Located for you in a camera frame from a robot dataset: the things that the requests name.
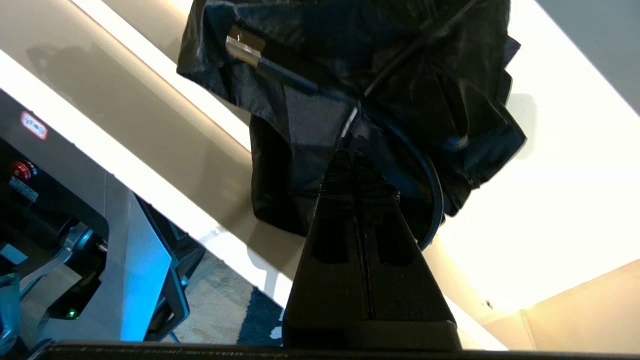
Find long black looped cable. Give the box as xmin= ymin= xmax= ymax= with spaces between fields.
xmin=224 ymin=26 xmax=446 ymax=252

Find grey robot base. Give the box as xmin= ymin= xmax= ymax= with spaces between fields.
xmin=0 ymin=90 xmax=207 ymax=352

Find black umbrella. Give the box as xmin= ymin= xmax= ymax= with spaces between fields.
xmin=176 ymin=0 xmax=528 ymax=238

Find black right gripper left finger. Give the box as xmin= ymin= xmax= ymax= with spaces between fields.
xmin=281 ymin=149 xmax=373 ymax=350

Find white fluted drawer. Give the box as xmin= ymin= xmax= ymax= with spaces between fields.
xmin=0 ymin=0 xmax=640 ymax=352

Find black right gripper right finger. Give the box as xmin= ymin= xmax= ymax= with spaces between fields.
xmin=352 ymin=152 xmax=462 ymax=350

